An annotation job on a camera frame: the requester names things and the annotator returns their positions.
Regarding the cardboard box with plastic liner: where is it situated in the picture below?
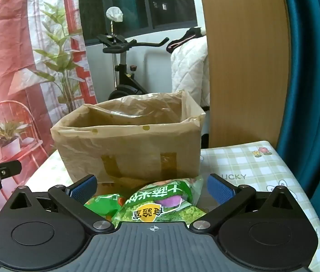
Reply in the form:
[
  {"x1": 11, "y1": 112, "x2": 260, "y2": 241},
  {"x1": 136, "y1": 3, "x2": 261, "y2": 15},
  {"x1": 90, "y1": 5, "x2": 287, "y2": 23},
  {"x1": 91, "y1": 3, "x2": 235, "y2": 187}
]
[{"x1": 51, "y1": 91, "x2": 206, "y2": 189}]

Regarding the dark window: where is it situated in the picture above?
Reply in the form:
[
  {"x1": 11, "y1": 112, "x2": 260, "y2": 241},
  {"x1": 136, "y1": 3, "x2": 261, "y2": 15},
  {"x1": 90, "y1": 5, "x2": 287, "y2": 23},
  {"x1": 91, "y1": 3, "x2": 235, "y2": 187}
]
[{"x1": 76, "y1": 0, "x2": 199, "y2": 46}]

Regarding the black garment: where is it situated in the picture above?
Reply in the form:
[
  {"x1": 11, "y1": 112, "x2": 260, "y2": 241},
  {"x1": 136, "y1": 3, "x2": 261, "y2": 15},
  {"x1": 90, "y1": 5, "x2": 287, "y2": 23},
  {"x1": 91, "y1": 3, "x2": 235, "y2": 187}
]
[{"x1": 166, "y1": 27, "x2": 207, "y2": 53}]

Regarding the black exercise bike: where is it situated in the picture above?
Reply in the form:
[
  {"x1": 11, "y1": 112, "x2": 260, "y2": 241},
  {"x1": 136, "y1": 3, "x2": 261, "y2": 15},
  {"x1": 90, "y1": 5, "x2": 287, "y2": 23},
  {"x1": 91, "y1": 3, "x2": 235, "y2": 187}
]
[{"x1": 96, "y1": 23, "x2": 170, "y2": 101}]

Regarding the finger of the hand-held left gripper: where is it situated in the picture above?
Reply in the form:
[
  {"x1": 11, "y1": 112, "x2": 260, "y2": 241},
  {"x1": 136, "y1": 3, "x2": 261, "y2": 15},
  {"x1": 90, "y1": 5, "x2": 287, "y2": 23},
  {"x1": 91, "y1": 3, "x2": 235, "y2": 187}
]
[{"x1": 0, "y1": 159, "x2": 22, "y2": 180}]

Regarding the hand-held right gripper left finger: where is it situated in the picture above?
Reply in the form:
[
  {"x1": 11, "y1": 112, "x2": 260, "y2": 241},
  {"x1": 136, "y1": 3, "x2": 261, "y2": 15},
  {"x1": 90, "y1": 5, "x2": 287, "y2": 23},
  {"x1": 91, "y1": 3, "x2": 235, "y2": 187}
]
[{"x1": 8, "y1": 175, "x2": 115, "y2": 231}]

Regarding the teal curtain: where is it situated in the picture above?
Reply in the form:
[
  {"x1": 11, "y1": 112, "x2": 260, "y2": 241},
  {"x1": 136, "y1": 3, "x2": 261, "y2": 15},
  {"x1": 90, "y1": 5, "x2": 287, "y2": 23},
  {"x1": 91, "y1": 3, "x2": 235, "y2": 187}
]
[{"x1": 275, "y1": 0, "x2": 320, "y2": 221}]

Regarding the wooden board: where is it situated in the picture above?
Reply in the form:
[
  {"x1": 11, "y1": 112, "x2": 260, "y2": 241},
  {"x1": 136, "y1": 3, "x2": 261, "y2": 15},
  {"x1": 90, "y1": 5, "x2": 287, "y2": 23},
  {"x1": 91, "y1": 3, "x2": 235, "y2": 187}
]
[{"x1": 198, "y1": 0, "x2": 291, "y2": 149}]

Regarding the white bag cover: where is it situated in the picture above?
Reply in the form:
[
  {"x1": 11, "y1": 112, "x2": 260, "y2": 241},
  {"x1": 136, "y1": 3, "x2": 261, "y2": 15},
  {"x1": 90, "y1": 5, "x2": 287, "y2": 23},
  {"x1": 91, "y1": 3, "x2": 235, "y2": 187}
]
[{"x1": 106, "y1": 6, "x2": 124, "y2": 23}]

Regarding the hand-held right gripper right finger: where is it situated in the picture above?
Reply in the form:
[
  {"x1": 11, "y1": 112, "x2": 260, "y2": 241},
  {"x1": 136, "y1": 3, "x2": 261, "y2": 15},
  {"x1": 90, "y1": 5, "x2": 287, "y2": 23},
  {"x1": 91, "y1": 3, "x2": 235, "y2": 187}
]
[{"x1": 190, "y1": 174, "x2": 292, "y2": 231}]

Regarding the large green snack packet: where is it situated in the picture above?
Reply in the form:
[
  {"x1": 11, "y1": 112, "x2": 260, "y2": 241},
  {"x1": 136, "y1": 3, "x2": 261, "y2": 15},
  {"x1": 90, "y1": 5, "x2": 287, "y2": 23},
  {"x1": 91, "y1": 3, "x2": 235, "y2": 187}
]
[{"x1": 112, "y1": 177, "x2": 204, "y2": 228}]

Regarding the pile of white clothes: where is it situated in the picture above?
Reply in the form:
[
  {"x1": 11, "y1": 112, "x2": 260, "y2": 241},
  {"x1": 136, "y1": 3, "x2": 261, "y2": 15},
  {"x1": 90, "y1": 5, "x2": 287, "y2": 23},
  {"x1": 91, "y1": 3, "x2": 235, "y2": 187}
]
[{"x1": 170, "y1": 35, "x2": 210, "y2": 109}]

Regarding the small green snack packet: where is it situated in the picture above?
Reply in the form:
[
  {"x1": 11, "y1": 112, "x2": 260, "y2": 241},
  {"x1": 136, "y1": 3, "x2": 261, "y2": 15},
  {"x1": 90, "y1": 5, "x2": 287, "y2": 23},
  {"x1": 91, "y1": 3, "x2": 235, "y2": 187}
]
[{"x1": 84, "y1": 193, "x2": 126, "y2": 221}]

